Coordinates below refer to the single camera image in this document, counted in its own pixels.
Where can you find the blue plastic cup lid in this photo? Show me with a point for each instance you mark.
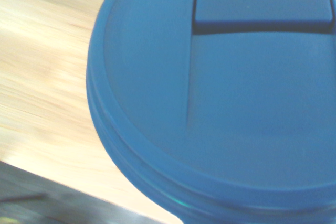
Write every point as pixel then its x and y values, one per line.
pixel 236 90

